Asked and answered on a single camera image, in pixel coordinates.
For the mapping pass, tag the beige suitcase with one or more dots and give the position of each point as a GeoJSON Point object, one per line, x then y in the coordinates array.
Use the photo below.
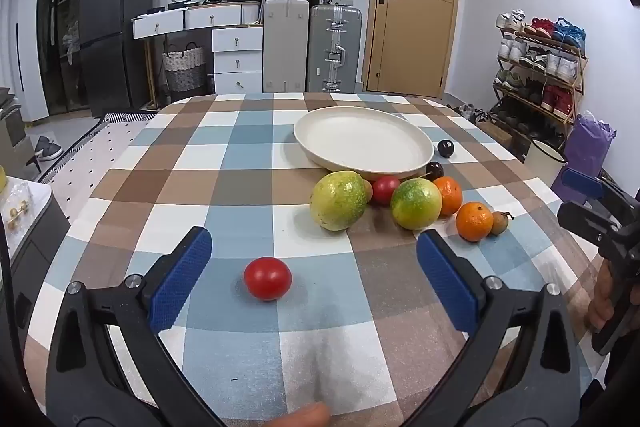
{"type": "Point", "coordinates": [285, 47]}

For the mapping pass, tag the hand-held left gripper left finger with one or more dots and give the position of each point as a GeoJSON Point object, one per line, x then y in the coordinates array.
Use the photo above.
{"type": "Point", "coordinates": [180, 279]}

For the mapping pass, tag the grey cabinet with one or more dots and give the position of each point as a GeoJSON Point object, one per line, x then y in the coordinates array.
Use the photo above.
{"type": "Point", "coordinates": [30, 237]}

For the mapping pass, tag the row of sneakers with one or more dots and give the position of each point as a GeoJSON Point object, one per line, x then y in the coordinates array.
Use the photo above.
{"type": "Point", "coordinates": [550, 62]}

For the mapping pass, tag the person's right hand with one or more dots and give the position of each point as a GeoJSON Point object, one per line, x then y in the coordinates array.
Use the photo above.
{"type": "Point", "coordinates": [600, 304]}

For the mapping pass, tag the orange mandarin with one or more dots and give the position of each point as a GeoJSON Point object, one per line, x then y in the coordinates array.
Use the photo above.
{"type": "Point", "coordinates": [451, 196]}
{"type": "Point", "coordinates": [473, 222]}

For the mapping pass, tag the dotted rug with striped border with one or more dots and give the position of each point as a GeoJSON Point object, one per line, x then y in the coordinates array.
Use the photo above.
{"type": "Point", "coordinates": [90, 162]}

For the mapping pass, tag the small yellow fruit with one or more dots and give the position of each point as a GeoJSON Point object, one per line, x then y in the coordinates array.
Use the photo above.
{"type": "Point", "coordinates": [368, 191]}

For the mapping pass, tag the cream round plate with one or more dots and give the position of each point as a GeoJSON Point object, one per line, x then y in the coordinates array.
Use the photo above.
{"type": "Point", "coordinates": [360, 142]}

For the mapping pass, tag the white wardrobe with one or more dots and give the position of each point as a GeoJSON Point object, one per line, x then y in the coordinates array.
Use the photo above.
{"type": "Point", "coordinates": [20, 32]}

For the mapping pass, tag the scattered shoes group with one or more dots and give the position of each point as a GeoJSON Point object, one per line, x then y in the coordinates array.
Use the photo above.
{"type": "Point", "coordinates": [470, 112]}

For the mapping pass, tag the dark grey fridge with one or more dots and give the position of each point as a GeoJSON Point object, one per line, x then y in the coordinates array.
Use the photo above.
{"type": "Point", "coordinates": [115, 7]}

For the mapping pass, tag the small brown fruit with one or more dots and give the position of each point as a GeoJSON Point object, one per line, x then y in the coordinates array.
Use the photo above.
{"type": "Point", "coordinates": [499, 223]}

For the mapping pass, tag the person's left hand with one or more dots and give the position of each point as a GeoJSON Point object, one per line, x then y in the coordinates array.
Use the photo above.
{"type": "Point", "coordinates": [305, 417]}

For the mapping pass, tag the yellow bag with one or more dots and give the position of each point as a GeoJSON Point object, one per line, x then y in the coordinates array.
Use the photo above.
{"type": "Point", "coordinates": [2, 178]}

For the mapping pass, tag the dark purple plum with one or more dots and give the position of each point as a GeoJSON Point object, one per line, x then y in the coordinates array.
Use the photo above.
{"type": "Point", "coordinates": [445, 149]}
{"type": "Point", "coordinates": [435, 169]}

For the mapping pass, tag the round green fruit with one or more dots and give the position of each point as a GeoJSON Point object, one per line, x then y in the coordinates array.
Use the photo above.
{"type": "Point", "coordinates": [415, 204]}

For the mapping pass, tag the white drawer desk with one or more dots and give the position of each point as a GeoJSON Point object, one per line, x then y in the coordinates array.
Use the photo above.
{"type": "Point", "coordinates": [237, 57]}

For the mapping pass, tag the white bucket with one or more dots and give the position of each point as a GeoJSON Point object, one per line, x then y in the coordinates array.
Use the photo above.
{"type": "Point", "coordinates": [542, 162]}

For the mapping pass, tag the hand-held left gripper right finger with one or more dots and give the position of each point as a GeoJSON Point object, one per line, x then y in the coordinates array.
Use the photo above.
{"type": "Point", "coordinates": [445, 282]}

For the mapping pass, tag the checkered tablecloth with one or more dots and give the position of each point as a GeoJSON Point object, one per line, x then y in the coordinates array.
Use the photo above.
{"type": "Point", "coordinates": [240, 157]}

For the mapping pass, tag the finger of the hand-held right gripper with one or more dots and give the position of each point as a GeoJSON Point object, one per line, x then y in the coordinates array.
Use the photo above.
{"type": "Point", "coordinates": [582, 219]}
{"type": "Point", "coordinates": [580, 182]}

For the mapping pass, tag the wooden shoe rack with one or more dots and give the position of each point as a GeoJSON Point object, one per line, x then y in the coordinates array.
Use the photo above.
{"type": "Point", "coordinates": [577, 74]}

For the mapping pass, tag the woven laundry basket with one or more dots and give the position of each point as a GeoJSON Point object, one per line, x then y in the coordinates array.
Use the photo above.
{"type": "Point", "coordinates": [185, 67]}

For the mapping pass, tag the dark glass cabinet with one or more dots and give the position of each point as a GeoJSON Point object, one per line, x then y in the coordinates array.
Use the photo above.
{"type": "Point", "coordinates": [62, 7]}

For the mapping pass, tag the silver suitcase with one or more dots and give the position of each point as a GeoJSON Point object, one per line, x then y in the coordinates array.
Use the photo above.
{"type": "Point", "coordinates": [332, 52]}

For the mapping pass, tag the large yellow-green fruit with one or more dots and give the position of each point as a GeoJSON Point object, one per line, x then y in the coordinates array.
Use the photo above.
{"type": "Point", "coordinates": [337, 202]}

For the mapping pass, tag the grey slippers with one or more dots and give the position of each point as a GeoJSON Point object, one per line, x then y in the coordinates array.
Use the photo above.
{"type": "Point", "coordinates": [47, 149]}

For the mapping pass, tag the purple bag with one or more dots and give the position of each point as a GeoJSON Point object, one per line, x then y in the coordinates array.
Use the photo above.
{"type": "Point", "coordinates": [590, 147]}

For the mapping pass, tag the wooden door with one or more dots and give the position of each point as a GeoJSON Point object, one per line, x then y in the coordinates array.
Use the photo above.
{"type": "Point", "coordinates": [415, 32]}

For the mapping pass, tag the red tomato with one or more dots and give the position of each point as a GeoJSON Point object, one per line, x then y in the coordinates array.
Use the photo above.
{"type": "Point", "coordinates": [385, 190]}
{"type": "Point", "coordinates": [267, 278]}

